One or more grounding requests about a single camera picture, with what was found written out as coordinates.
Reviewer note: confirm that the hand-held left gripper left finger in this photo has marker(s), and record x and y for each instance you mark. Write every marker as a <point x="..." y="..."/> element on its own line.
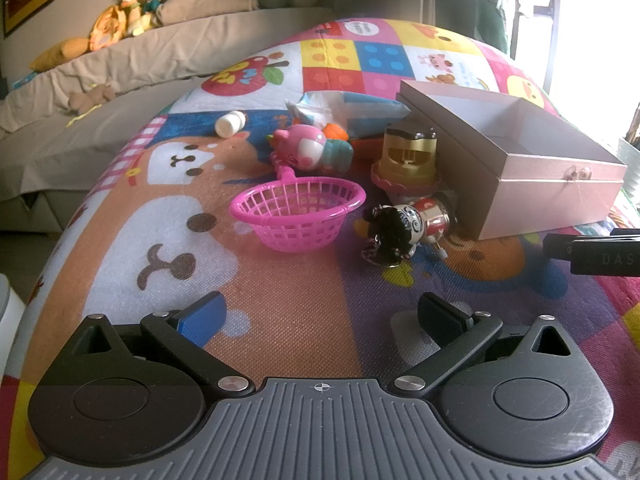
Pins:
<point x="205" y="317"/>

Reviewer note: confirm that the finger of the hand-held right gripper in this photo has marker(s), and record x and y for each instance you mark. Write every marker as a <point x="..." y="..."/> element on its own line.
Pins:
<point x="595" y="257"/>

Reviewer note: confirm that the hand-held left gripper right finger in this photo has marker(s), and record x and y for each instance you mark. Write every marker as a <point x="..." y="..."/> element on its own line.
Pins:
<point x="440" y="317"/>

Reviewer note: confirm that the pink cardboard box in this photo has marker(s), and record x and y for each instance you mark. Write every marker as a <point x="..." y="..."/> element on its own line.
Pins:
<point x="550" y="195"/>

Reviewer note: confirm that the pink plastic basket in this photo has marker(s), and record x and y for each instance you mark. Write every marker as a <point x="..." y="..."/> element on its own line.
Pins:
<point x="295" y="230"/>

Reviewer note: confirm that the gold toy with pink base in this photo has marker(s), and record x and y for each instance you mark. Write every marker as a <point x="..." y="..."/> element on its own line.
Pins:
<point x="405" y="160"/>

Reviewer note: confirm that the small white bottle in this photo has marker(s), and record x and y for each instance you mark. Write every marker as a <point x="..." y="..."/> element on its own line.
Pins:
<point x="229" y="125"/>

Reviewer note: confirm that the pink pig toy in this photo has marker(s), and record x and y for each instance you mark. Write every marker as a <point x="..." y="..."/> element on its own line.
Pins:
<point x="300" y="147"/>

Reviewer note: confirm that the orange plastic toy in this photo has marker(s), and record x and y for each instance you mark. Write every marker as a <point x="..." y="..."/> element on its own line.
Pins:
<point x="335" y="131"/>

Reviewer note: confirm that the blue white tissue packet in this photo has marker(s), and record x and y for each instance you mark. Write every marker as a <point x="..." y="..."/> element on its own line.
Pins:
<point x="350" y="107"/>

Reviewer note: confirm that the colourful cartoon play mat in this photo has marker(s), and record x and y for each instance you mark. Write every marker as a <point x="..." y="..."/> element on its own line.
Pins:
<point x="280" y="300"/>

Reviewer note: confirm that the white plant pot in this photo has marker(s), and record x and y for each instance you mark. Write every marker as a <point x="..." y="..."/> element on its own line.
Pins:
<point x="629" y="165"/>

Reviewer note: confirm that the white bin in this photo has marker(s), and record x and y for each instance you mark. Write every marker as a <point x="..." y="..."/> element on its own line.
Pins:
<point x="10" y="320"/>

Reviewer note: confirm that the small brown plush toy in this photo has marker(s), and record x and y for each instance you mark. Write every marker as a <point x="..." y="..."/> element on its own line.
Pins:
<point x="90" y="99"/>

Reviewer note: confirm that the beige bed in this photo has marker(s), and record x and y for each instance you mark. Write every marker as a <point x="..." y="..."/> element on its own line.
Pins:
<point x="150" y="70"/>

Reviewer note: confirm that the green hanging cloth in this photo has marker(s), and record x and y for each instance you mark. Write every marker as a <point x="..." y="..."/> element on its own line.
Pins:
<point x="492" y="15"/>

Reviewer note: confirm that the yellow cushion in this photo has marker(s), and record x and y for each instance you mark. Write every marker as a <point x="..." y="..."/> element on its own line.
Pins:
<point x="60" y="55"/>

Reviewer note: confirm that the yellow plush toy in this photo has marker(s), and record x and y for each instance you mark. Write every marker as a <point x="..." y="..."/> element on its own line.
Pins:
<point x="117" y="22"/>

